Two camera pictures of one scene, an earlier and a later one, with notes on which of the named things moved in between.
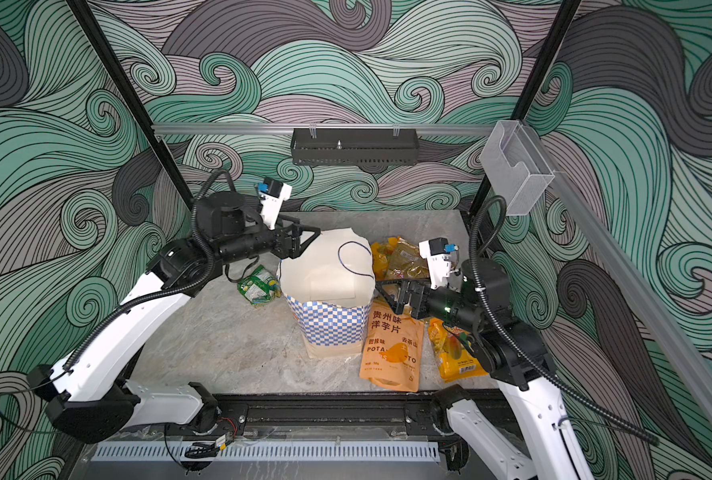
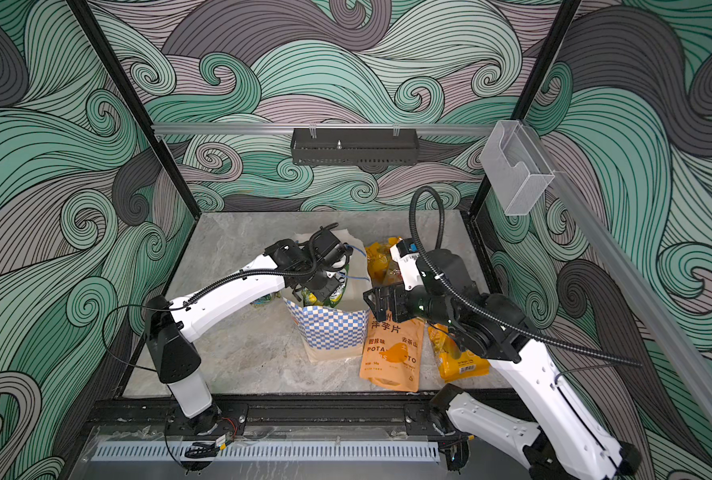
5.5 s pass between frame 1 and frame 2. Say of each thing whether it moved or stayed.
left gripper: moved
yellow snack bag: stayed
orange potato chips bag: stayed
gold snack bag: stayed
